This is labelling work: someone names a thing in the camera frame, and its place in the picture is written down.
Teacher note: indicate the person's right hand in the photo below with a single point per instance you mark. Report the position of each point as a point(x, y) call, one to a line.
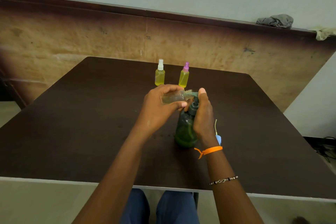
point(204, 118)

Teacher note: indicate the person's left hand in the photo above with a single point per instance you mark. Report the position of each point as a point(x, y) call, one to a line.
point(153, 112)

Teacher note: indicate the person's left thumb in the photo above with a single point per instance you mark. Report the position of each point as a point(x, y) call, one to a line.
point(178, 105)

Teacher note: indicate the person's right thumb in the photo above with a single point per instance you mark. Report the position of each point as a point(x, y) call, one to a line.
point(203, 94)

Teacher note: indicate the clear small bottle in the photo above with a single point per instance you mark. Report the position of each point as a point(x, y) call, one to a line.
point(174, 97)

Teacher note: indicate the green pump bottle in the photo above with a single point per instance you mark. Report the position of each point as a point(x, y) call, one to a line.
point(185, 132)

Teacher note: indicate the person's right forearm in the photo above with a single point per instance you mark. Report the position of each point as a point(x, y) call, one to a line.
point(227, 179)

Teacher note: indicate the person's left forearm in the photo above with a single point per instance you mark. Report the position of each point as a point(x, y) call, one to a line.
point(115, 179)

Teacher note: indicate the yellow spray bottle pink cap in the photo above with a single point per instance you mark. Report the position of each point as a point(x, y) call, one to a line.
point(184, 78)

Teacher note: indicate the yellow spray bottle white cap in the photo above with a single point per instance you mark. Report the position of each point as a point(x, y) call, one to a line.
point(160, 76)

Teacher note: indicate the blue spray cap with tube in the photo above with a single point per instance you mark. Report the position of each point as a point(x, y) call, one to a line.
point(218, 139)

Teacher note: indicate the orange wrist thread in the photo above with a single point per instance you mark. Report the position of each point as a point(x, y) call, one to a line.
point(211, 149)

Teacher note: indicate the person's legs in blue trousers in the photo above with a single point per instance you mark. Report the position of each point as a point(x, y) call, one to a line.
point(175, 209)

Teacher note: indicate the grey crumpled cloth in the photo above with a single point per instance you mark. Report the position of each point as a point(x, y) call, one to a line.
point(277, 21)

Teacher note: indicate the brown wooden partition board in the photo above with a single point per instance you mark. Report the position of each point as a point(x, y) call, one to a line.
point(78, 37)

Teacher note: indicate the pale yellow crumpled cloth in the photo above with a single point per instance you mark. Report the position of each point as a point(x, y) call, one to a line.
point(325, 33)

